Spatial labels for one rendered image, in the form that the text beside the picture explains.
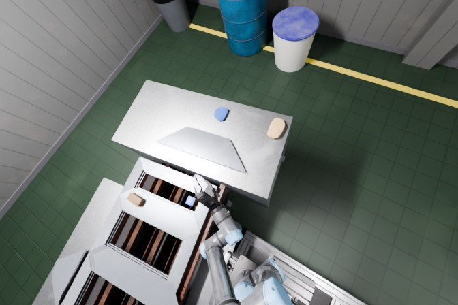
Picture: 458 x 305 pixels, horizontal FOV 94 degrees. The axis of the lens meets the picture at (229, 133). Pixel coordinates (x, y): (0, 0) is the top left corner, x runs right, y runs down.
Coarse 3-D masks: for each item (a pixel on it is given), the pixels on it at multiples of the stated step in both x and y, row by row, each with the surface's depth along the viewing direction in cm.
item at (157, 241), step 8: (176, 192) 184; (176, 200) 182; (160, 232) 174; (152, 240) 170; (160, 240) 167; (152, 248) 170; (144, 256) 166; (152, 256) 168; (152, 264) 166; (128, 296) 160; (128, 304) 158
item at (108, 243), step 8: (144, 176) 180; (136, 184) 175; (176, 184) 171; (144, 192) 171; (168, 200) 168; (184, 208) 162; (120, 216) 167; (136, 216) 165; (120, 224) 167; (112, 232) 163; (168, 232) 156; (200, 232) 154; (112, 240) 165; (96, 248) 159; (104, 248) 158; (112, 248) 158; (120, 248) 160; (128, 256) 155; (144, 264) 152; (160, 272) 149; (184, 272) 144; (88, 280) 153; (88, 288) 154; (80, 296) 151
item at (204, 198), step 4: (204, 192) 95; (196, 196) 95; (200, 196) 93; (204, 196) 94; (208, 196) 95; (200, 200) 93; (204, 200) 94; (208, 200) 95; (212, 200) 96; (216, 200) 100; (204, 204) 96; (208, 204) 97; (212, 204) 97; (216, 204) 98; (212, 208) 99
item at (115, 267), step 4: (116, 256) 155; (120, 256) 154; (124, 256) 154; (116, 260) 154; (120, 260) 153; (112, 264) 153; (116, 264) 153; (120, 264) 152; (112, 268) 152; (116, 268) 152; (120, 268) 151; (108, 272) 151; (112, 272) 151; (116, 272) 150; (108, 276) 150; (112, 276) 150; (116, 276) 149; (108, 280) 149; (112, 280) 149
